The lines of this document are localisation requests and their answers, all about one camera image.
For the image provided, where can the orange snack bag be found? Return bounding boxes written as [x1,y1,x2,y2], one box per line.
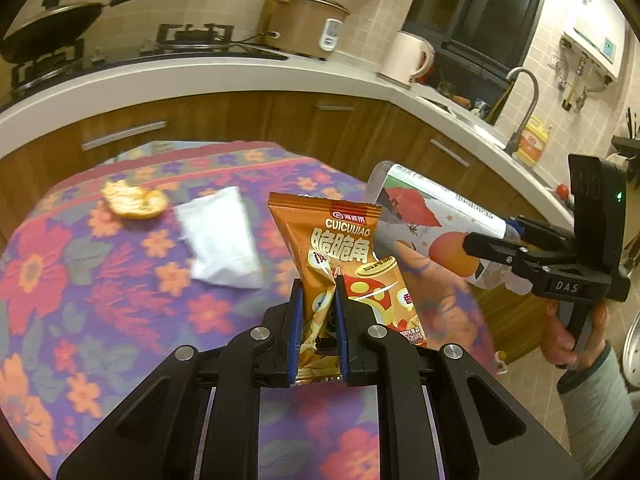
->
[268,192,427,382]

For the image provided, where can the steel sink faucet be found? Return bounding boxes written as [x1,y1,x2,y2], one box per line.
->
[503,66,542,156]

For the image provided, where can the red tomato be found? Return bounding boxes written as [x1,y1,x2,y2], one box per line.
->
[555,184,570,200]

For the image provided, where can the wooden kitchen cabinets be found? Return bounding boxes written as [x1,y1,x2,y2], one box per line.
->
[0,90,576,361]

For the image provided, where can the black gas stove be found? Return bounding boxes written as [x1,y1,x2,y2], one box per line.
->
[1,23,288,110]

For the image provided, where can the clear plastic bottle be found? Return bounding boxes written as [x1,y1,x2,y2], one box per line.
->
[363,160,532,296]

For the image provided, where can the black wok pan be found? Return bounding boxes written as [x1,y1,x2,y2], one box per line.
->
[1,0,134,65]

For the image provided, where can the white electric kettle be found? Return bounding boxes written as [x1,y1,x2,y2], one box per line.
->
[378,32,435,89]

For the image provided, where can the dark window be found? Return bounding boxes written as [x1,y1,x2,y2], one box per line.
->
[402,0,544,79]

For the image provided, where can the small orange peel piece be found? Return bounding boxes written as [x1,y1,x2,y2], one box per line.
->
[102,180,169,220]

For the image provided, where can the steel sink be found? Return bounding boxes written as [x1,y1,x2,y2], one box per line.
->
[414,96,552,195]

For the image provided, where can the person right hand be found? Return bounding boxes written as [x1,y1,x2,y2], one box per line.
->
[540,300,610,370]

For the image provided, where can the yellow detergent bottle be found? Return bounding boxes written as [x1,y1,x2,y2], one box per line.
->
[514,116,550,167]

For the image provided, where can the brown rice cooker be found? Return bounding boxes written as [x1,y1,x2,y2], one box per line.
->
[262,0,349,60]

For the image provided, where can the white water heater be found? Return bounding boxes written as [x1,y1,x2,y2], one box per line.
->
[563,0,626,81]

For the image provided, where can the grey right sleeve forearm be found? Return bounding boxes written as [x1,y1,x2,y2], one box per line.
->
[556,341,639,479]

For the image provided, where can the white paper napkin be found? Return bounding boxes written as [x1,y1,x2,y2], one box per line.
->
[174,186,265,289]

